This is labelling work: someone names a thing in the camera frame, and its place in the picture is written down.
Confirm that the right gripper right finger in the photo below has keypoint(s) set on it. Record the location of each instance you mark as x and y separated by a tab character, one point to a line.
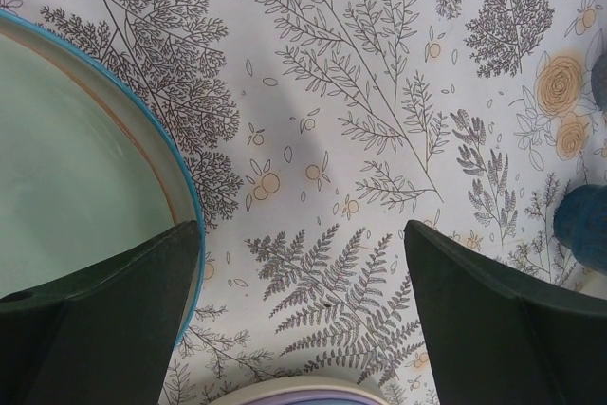
495	335

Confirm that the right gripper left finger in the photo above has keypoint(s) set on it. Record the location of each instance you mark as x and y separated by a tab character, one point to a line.
101	335

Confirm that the green plate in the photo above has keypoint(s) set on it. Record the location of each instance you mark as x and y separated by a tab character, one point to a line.
74	189

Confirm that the white plate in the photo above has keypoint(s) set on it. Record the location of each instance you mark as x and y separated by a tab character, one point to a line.
136	121

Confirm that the cream plate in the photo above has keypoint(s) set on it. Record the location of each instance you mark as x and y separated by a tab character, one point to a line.
291	384

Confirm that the dark blue mug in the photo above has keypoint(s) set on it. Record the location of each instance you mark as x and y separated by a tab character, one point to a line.
580	225

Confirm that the grey mug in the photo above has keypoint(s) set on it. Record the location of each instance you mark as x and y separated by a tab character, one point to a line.
599	82

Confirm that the floral tablecloth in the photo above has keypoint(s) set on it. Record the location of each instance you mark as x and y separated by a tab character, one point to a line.
314	129

